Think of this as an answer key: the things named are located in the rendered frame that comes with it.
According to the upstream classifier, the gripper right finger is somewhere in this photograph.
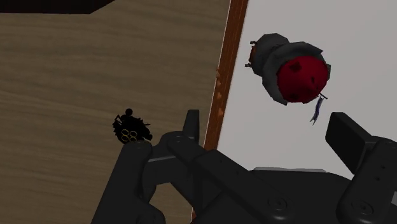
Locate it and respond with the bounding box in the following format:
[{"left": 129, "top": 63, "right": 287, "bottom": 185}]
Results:
[{"left": 324, "top": 111, "right": 397, "bottom": 224}]

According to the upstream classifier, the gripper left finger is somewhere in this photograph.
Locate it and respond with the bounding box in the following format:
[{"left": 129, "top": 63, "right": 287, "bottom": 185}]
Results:
[{"left": 90, "top": 109, "right": 293, "bottom": 224}]

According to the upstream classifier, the black toy with yellow rings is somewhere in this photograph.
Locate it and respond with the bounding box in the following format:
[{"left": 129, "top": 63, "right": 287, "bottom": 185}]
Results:
[{"left": 112, "top": 108, "right": 153, "bottom": 144}]

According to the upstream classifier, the red and grey round figure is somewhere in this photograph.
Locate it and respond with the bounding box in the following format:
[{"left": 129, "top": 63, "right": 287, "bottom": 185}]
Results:
[{"left": 244, "top": 32, "right": 332, "bottom": 125}]

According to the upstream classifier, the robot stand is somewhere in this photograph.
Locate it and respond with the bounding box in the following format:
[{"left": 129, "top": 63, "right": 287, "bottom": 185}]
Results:
[{"left": 0, "top": 0, "right": 116, "bottom": 15}]

